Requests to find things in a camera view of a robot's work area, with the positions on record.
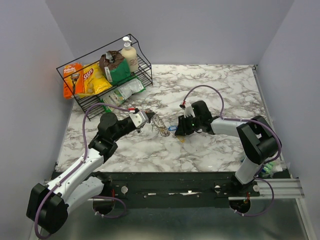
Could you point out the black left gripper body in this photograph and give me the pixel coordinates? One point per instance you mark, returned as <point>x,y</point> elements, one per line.
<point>125,126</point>

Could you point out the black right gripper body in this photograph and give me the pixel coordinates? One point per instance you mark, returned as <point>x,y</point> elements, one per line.
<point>189,124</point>

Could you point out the yellow key tag with key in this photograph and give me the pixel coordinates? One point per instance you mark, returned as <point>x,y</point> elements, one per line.
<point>181,139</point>

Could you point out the blue key tag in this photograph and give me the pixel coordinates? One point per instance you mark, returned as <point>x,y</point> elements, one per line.
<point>172,128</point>

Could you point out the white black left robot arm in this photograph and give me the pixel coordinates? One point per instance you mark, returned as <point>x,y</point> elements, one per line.
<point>50,204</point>

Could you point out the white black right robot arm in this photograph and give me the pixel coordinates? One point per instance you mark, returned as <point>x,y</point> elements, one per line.
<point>258,140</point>

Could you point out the white green snack pouch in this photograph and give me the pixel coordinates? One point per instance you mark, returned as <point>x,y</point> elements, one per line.
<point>125,91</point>

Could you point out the yellow chips bag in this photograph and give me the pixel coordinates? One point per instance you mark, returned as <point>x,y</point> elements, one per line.
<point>94,81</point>

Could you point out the green brown bag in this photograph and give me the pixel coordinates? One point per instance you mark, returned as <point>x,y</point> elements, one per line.
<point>114,68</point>

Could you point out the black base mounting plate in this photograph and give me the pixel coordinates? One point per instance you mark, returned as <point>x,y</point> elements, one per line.
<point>156,190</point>

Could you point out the cream lotion pump bottle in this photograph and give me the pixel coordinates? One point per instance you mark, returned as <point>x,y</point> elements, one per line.
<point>130,54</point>

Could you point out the orange razor package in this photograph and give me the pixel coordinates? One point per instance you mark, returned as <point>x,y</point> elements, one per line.
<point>73,80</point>

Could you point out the blue green toothbrush pack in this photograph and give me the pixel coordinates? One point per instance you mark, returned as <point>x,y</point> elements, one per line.
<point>266,168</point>

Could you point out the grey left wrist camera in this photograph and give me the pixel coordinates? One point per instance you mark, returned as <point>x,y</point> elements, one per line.
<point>139,119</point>

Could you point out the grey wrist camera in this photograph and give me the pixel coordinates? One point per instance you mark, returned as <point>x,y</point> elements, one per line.
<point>187,109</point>
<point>139,119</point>

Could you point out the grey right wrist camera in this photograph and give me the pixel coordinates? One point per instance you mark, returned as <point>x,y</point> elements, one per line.
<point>187,109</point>

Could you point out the black wire rack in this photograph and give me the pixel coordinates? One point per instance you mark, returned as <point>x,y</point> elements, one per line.
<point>144,73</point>

